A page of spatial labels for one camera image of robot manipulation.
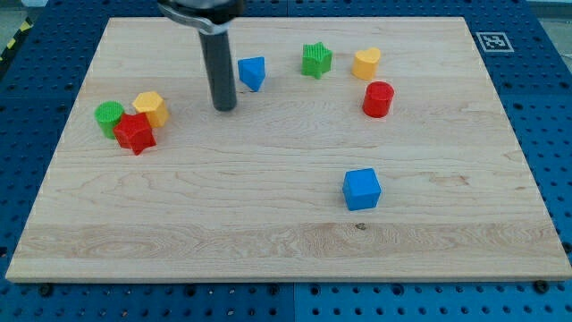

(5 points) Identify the red star block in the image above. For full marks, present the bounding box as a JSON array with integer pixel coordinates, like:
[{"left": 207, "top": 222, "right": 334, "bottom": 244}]
[{"left": 113, "top": 114, "right": 156, "bottom": 156}]

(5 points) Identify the white fiducial marker tag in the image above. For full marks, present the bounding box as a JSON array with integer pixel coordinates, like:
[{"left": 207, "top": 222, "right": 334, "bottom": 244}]
[{"left": 476, "top": 31, "right": 514, "bottom": 53}]

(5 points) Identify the red cylinder block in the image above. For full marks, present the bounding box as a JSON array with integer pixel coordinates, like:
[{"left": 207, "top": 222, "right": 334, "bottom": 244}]
[{"left": 362, "top": 81, "right": 394, "bottom": 118}]

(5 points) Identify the yellow heart block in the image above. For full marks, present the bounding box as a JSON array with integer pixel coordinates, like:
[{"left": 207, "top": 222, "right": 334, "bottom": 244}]
[{"left": 351, "top": 47, "right": 382, "bottom": 81}]

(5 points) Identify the wooden board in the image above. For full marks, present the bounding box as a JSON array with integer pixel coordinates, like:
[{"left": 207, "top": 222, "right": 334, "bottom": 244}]
[{"left": 6, "top": 17, "right": 571, "bottom": 284}]

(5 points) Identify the blue cube block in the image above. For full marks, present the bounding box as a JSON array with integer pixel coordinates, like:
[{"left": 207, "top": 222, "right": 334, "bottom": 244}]
[{"left": 342, "top": 168, "right": 383, "bottom": 211}]

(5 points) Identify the yellow hexagon block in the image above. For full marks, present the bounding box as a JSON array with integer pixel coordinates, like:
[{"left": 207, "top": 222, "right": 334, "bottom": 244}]
[{"left": 132, "top": 91, "right": 170, "bottom": 128}]

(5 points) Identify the green cylinder block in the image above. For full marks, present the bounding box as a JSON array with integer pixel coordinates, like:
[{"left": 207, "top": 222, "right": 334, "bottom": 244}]
[{"left": 94, "top": 101, "right": 124, "bottom": 140}]

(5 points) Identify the green star block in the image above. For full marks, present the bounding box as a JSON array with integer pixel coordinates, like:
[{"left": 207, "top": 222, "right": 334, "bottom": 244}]
[{"left": 301, "top": 42, "right": 332, "bottom": 79}]

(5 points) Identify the yellow black hazard tape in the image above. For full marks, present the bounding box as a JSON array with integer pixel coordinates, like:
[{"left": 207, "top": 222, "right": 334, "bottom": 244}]
[{"left": 1, "top": 17, "right": 34, "bottom": 64}]

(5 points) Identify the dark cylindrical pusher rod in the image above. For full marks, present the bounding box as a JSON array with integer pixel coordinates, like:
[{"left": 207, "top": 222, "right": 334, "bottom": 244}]
[{"left": 199, "top": 31, "right": 237, "bottom": 112}]

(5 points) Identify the blue triangle block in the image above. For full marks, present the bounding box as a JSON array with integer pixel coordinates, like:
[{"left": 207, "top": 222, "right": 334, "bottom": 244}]
[{"left": 238, "top": 56, "right": 265, "bottom": 92}]

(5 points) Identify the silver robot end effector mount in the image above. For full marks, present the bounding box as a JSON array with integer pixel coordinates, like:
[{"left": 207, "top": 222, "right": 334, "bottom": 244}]
[{"left": 156, "top": 0, "right": 246, "bottom": 35}]

